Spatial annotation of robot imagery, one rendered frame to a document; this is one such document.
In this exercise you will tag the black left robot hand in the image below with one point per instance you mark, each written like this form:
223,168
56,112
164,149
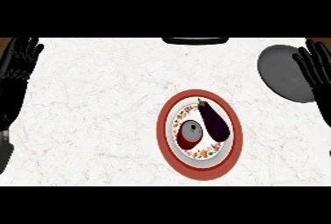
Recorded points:
11,73

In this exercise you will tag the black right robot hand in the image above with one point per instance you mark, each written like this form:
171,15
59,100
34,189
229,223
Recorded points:
317,70

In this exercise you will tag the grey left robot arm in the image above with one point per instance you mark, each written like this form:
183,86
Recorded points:
3,151

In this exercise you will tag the dark purple eggplant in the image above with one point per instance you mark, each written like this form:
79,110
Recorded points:
212,121

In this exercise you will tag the white floral plate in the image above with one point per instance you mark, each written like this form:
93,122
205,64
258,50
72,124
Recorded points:
198,132

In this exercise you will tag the black appliance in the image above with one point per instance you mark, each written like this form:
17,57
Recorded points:
195,40

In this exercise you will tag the red round placemat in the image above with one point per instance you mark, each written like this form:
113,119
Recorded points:
199,134

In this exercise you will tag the red can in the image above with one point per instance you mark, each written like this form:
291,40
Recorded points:
189,134

